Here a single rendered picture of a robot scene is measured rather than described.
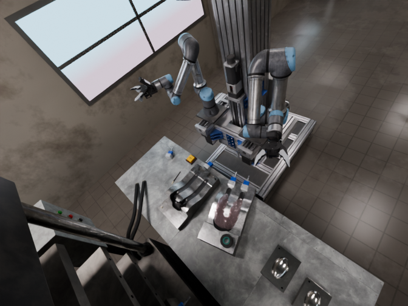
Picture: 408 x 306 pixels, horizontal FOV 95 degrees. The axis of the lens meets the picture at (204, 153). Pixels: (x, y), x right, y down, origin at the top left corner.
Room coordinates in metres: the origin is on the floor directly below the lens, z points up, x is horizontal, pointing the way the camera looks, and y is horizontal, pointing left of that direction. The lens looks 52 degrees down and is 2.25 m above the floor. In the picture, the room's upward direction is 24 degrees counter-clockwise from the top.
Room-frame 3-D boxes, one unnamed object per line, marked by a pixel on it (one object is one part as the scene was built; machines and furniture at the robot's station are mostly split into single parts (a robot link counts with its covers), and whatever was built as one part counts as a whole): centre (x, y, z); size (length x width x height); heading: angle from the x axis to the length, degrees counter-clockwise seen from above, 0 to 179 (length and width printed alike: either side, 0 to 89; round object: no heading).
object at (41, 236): (0.60, 0.97, 0.74); 0.30 x 0.22 x 1.47; 28
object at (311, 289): (-0.15, -0.21, 0.83); 0.17 x 0.13 x 0.06; 118
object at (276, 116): (0.62, -0.43, 1.43); 0.11 x 0.08 x 0.09; 145
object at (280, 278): (0.04, -0.14, 0.84); 0.20 x 0.15 x 0.07; 118
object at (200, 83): (1.48, -0.22, 1.41); 0.15 x 0.12 x 0.55; 4
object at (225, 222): (0.47, 0.01, 0.90); 0.26 x 0.18 x 0.08; 135
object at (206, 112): (1.35, -0.23, 1.09); 0.15 x 0.15 x 0.10
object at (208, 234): (0.46, 0.01, 0.86); 0.50 x 0.26 x 0.11; 135
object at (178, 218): (0.74, 0.25, 0.87); 0.50 x 0.26 x 0.14; 118
